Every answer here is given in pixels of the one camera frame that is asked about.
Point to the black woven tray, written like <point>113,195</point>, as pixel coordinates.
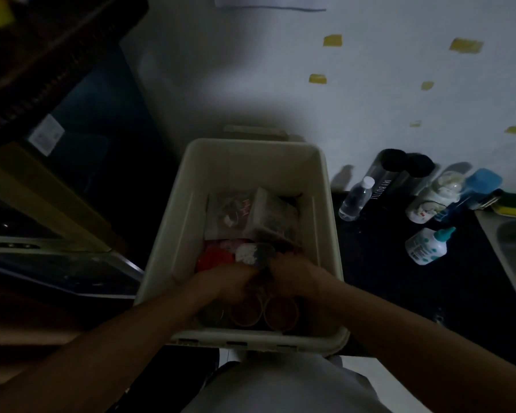
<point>60,51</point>

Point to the steel sink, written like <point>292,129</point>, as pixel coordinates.
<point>514,249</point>

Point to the white sticker label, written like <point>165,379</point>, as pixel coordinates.
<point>46,135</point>

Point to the black table countertop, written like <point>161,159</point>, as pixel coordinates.
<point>391,296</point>

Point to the cream plush covered bottle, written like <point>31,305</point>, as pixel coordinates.
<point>434,197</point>

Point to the person's left hand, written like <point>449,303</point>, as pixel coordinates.
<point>228,283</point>

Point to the clear bottle white cap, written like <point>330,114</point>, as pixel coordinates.
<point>356,198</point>

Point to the white plastic storage bin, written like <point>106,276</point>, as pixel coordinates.
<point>249,163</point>

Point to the clear cotton swab box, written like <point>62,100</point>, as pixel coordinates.
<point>253,253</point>

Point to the person's right hand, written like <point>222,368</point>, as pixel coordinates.
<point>301,277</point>

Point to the person's left forearm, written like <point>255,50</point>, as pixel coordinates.
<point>103,352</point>

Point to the white lotion bottle teal cap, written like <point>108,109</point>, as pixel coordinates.
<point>428,246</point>

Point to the white cup pink inside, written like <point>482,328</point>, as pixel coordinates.
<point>281,314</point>
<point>247,314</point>

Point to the blue plastic bottle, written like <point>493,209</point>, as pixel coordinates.
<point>481,182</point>

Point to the orange red round jar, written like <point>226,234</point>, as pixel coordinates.
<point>213,257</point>

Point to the person's right forearm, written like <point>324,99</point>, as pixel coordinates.
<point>434,348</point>

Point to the yellow green sponge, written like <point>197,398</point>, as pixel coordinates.
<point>514,204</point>

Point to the small glass bowl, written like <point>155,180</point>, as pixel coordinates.
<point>213,316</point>

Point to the person's grey shirt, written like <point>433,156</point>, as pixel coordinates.
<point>284,382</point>

